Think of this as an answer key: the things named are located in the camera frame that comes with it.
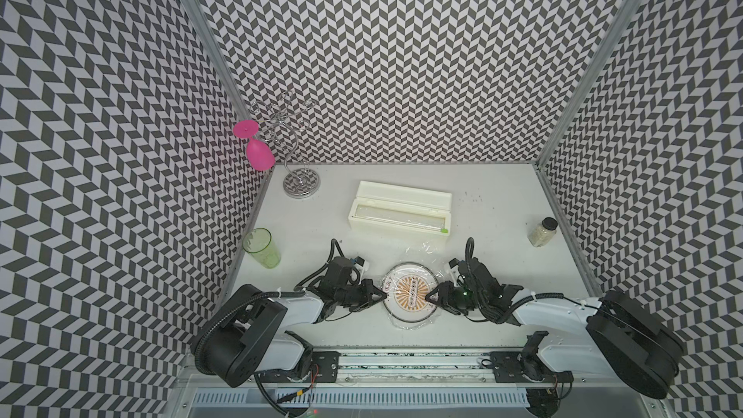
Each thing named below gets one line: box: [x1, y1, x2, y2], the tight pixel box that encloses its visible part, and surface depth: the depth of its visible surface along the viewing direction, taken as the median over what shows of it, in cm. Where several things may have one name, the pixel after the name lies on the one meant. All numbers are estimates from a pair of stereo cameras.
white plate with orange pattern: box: [383, 261, 438, 324], surface depth 86 cm
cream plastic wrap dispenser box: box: [348, 179, 452, 239], surface depth 104 cm
